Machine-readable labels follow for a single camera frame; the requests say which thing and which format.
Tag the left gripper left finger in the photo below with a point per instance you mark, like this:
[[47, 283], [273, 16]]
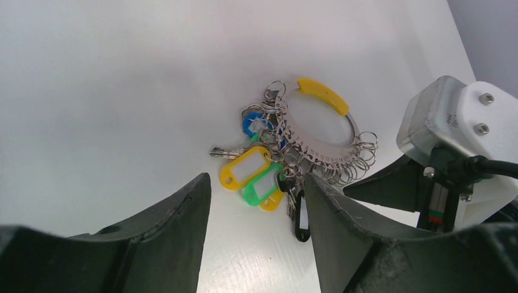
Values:
[[160, 248]]

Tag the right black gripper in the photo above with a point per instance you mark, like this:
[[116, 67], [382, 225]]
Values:
[[401, 185]]

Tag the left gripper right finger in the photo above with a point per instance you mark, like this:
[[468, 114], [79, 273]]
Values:
[[359, 250]]

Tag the yellow tagged key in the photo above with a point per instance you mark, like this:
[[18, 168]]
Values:
[[245, 165], [273, 201]]

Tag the black tagged key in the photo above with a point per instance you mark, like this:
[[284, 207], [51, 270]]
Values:
[[287, 183], [301, 227]]

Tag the large metal keyring yellow handle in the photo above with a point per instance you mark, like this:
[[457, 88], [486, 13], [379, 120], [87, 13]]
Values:
[[314, 128]]

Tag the green tagged key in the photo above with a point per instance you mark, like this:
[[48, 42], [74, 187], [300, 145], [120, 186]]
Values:
[[262, 186]]

